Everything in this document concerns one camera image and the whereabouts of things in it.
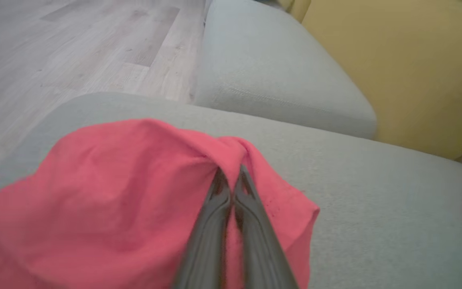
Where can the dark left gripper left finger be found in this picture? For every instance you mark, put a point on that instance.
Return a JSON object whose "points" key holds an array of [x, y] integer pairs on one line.
{"points": [[211, 241]]}

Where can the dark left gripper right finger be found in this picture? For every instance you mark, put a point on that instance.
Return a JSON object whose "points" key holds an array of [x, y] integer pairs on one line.
{"points": [[259, 249]]}

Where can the red shorts with white trim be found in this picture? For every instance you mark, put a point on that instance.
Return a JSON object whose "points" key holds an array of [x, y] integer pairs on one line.
{"points": [[114, 200]]}

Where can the grey sofa seat cushion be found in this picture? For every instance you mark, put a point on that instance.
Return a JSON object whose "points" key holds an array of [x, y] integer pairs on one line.
{"points": [[375, 241], [271, 68]]}

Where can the yellow sofa backrest cushion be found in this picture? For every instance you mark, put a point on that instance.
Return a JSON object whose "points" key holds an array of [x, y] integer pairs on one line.
{"points": [[297, 8], [415, 72]]}

